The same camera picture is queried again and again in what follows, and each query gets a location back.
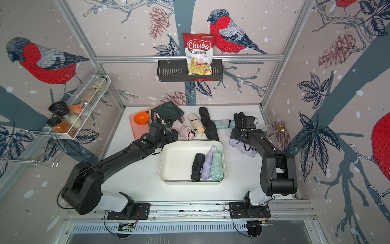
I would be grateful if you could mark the orange bowl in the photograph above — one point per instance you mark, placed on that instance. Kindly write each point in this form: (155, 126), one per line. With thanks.
(142, 118)

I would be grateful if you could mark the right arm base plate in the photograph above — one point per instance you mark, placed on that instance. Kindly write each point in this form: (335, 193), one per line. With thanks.
(239, 211)

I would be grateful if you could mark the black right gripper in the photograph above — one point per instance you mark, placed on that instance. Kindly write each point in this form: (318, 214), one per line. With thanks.
(235, 136)

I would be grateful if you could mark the black lid jar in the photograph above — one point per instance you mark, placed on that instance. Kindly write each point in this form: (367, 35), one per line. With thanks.
(59, 109)

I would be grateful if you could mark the long black folded umbrella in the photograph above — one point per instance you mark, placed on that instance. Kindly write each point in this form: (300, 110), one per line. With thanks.
(209, 125)

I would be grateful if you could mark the orange spice jar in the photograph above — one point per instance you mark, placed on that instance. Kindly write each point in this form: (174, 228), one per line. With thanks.
(58, 125)

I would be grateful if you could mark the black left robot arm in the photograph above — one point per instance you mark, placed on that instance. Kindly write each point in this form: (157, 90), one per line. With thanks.
(83, 191)

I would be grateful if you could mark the red cassava chips bag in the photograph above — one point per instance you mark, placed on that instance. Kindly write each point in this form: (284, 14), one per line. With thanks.
(199, 53)

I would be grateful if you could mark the white wire wall rack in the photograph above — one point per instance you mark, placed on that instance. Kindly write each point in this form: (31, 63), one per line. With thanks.
(82, 103)

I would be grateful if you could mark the cream plastic storage box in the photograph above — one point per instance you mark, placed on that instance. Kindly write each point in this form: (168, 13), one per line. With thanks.
(177, 162)

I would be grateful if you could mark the lavender umbrella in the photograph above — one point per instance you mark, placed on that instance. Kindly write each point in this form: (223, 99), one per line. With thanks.
(206, 169)
(243, 148)

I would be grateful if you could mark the dark green cloth pouch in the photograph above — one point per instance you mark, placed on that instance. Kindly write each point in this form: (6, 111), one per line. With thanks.
(168, 112)

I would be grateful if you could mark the beige folded umbrella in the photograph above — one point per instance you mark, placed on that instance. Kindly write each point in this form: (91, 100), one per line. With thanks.
(196, 124)

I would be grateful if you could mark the wire hook rack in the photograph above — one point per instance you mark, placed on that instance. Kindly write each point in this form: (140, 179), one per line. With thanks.
(32, 148)

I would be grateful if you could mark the pink plastic tray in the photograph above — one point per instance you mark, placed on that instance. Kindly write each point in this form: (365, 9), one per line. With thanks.
(138, 130)

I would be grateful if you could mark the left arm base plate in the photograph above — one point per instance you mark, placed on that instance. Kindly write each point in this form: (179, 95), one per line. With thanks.
(135, 211)

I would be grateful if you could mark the clear cutlery holder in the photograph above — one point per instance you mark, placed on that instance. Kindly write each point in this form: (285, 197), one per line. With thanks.
(277, 132)

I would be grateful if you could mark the mint green umbrella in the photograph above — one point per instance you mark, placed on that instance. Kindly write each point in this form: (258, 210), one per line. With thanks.
(217, 172)

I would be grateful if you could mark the pink folded umbrella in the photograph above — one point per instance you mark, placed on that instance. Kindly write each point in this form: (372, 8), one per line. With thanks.
(185, 132)

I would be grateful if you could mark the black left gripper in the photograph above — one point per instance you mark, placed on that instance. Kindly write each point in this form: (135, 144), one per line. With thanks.
(171, 139)

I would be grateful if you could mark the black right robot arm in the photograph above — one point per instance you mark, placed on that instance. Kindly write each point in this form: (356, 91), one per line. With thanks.
(278, 169)

